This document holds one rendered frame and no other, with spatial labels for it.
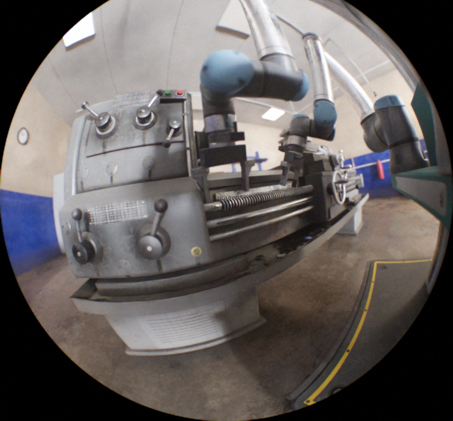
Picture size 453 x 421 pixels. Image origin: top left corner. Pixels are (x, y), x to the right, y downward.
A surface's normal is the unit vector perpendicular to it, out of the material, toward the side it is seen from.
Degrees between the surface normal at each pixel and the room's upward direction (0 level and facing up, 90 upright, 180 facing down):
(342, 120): 90
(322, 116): 95
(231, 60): 115
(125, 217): 90
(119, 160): 90
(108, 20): 180
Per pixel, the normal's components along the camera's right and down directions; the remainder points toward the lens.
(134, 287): 0.37, -0.09
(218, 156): 0.43, 0.30
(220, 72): 0.08, 0.37
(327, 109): -0.58, 0.14
